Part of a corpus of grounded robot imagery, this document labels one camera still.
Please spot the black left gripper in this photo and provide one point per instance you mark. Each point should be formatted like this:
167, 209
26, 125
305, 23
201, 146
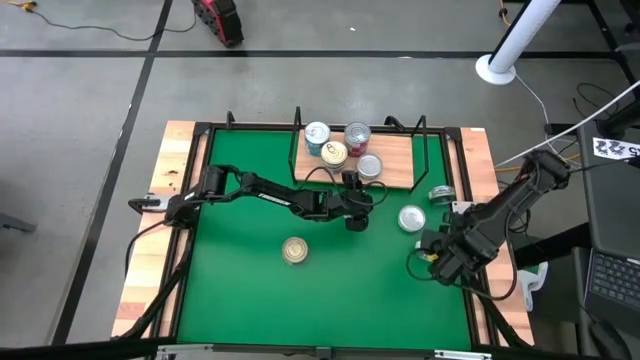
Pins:
350, 204

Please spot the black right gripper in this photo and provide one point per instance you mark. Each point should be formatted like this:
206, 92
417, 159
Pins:
457, 247

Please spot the cans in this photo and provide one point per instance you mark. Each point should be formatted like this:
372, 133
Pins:
334, 171

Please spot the green white label can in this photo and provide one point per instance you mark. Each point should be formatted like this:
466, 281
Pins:
411, 218
370, 166
442, 195

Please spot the navy red stripe gold can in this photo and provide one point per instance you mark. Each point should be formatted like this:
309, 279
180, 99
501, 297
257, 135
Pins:
295, 250
334, 154

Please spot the teal label tuna can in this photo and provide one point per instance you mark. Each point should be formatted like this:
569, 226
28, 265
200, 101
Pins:
316, 149
318, 132
316, 154

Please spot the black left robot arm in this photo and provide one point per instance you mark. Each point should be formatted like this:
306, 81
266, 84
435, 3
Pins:
270, 192

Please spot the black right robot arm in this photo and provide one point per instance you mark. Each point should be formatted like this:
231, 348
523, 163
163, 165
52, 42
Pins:
510, 200

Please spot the wooden shelf board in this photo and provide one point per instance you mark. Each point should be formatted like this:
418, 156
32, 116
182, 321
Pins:
395, 160

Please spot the black table clamp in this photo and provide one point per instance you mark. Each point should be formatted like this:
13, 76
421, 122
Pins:
230, 120
392, 121

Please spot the white plastic object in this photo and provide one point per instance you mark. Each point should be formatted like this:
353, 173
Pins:
532, 280

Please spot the green table mat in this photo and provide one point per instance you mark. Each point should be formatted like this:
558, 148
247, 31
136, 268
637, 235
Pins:
250, 300

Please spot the black laptop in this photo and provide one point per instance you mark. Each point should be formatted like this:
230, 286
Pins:
615, 280

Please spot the dark grey desk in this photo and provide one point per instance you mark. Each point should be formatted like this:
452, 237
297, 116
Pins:
615, 210

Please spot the white tower fan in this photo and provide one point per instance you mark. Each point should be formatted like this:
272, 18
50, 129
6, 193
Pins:
487, 75

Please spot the white printed paper tag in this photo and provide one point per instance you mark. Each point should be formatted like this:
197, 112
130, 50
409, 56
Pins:
615, 148

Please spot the red black equipment case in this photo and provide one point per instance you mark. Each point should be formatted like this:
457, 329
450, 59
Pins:
220, 20

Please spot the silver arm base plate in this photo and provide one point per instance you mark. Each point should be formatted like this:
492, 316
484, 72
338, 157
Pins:
459, 207

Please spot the silver aluminium bracket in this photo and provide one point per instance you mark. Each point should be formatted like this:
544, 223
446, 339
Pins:
185, 348
462, 355

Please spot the grey metal bracket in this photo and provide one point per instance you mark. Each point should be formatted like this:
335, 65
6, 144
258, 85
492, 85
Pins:
15, 222

